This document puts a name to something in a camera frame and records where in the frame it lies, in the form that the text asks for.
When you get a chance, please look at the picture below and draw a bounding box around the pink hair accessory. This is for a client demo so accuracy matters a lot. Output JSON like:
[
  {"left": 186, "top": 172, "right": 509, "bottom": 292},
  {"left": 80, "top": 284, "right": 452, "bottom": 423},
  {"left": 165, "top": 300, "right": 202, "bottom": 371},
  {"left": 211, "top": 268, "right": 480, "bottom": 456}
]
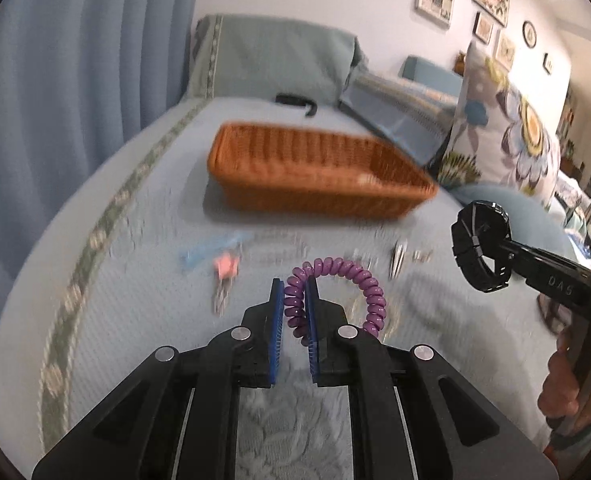
[{"left": 214, "top": 254, "right": 241, "bottom": 279}]

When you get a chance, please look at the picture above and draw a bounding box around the person's right hand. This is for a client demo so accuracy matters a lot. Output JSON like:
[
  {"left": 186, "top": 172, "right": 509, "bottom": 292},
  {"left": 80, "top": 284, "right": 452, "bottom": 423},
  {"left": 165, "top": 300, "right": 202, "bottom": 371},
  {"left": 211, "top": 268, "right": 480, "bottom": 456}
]
[{"left": 537, "top": 310, "right": 591, "bottom": 432}]

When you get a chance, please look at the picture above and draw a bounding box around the silver keyring pendant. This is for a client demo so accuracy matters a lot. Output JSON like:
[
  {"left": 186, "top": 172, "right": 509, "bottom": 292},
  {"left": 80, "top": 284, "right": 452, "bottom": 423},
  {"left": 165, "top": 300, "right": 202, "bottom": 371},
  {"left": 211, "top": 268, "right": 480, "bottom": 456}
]
[{"left": 214, "top": 278, "right": 232, "bottom": 317}]

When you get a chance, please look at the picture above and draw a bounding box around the light framed wall picture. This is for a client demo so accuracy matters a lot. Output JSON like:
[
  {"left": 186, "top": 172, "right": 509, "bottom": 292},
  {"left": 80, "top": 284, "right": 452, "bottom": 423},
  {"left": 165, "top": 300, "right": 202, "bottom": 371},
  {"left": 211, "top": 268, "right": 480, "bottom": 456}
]
[{"left": 494, "top": 29, "right": 517, "bottom": 72}]

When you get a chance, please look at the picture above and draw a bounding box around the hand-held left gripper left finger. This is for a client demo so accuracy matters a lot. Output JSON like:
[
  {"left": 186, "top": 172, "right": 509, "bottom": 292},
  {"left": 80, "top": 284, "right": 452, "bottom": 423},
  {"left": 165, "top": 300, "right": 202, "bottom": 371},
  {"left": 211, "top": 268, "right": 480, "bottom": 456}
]
[{"left": 32, "top": 278, "right": 285, "bottom": 480}]

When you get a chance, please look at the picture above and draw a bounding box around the silver hair pin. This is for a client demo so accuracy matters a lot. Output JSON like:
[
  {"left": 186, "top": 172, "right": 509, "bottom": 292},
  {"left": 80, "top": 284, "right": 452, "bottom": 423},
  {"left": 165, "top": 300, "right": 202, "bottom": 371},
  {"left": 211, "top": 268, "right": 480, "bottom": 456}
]
[{"left": 388, "top": 239, "right": 409, "bottom": 279}]

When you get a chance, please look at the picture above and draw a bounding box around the orange woven basket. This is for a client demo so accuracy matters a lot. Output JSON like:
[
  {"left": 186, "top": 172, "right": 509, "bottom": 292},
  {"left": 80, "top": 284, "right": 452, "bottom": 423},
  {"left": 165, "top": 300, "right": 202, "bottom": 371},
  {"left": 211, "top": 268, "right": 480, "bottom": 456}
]
[{"left": 208, "top": 122, "right": 439, "bottom": 221}]

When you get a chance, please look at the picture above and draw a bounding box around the teal bordered cushion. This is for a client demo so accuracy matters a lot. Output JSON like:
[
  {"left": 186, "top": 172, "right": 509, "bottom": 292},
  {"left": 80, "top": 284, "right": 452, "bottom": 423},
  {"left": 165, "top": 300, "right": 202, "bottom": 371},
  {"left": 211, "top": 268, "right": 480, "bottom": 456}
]
[{"left": 184, "top": 13, "right": 372, "bottom": 107}]

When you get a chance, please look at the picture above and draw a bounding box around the black wrist watch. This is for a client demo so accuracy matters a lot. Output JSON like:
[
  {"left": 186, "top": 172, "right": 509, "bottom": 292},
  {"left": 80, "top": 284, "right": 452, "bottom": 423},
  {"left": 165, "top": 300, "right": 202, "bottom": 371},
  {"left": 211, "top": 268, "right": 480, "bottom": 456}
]
[{"left": 450, "top": 200, "right": 514, "bottom": 294}]

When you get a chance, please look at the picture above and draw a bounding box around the blue sofa backrest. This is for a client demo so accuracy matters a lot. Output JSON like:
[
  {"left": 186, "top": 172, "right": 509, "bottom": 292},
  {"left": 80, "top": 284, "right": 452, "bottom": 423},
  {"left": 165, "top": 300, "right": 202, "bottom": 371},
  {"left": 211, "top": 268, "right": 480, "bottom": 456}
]
[{"left": 400, "top": 55, "right": 464, "bottom": 82}]

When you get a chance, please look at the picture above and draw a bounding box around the striped blue pillow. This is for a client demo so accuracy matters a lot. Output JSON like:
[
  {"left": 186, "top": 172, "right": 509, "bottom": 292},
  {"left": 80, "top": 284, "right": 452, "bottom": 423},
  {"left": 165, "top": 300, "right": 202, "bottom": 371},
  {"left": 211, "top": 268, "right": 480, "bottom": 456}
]
[{"left": 339, "top": 72, "right": 465, "bottom": 167}]

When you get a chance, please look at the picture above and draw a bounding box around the floral print pillow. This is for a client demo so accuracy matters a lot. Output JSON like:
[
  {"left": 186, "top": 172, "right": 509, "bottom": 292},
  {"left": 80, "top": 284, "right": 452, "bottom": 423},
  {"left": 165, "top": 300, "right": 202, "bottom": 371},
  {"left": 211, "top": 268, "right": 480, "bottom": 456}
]
[{"left": 434, "top": 40, "right": 562, "bottom": 197}]

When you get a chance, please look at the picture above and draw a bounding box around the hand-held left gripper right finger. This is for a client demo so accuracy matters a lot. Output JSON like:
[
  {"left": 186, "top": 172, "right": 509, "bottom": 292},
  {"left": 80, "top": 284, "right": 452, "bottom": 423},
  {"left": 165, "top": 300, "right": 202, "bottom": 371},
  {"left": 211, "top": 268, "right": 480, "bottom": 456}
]
[{"left": 304, "top": 276, "right": 559, "bottom": 480}]

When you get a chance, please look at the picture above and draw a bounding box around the white framed wall picture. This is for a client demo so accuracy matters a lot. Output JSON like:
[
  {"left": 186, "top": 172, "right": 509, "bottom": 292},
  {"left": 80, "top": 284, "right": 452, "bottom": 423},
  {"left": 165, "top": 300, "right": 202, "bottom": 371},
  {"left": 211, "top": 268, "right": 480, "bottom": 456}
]
[{"left": 415, "top": 0, "right": 455, "bottom": 29}]

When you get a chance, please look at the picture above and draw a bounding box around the purple spiral coil bracelet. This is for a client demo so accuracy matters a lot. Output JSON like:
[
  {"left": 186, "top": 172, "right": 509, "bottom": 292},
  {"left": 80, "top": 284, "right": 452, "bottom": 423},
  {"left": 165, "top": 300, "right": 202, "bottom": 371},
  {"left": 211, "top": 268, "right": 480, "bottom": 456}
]
[{"left": 283, "top": 257, "right": 387, "bottom": 345}]

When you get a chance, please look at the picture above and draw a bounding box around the black hair clip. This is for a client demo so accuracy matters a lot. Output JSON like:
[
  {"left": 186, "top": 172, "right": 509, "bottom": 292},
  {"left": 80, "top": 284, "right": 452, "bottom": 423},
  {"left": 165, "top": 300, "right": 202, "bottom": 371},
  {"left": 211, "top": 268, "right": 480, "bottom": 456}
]
[{"left": 274, "top": 93, "right": 317, "bottom": 118}]

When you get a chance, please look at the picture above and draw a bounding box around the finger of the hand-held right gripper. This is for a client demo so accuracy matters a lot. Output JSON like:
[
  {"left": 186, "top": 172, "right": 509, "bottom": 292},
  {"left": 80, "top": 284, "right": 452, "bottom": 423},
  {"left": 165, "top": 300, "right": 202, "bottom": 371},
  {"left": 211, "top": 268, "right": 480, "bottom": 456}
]
[
  {"left": 506, "top": 255, "right": 591, "bottom": 313},
  {"left": 504, "top": 238, "right": 591, "bottom": 276}
]

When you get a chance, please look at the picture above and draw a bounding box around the blue hair clip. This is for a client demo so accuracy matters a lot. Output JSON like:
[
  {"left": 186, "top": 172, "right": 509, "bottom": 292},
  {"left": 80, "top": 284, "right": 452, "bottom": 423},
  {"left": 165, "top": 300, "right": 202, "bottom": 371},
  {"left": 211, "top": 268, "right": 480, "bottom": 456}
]
[{"left": 180, "top": 232, "right": 247, "bottom": 274}]

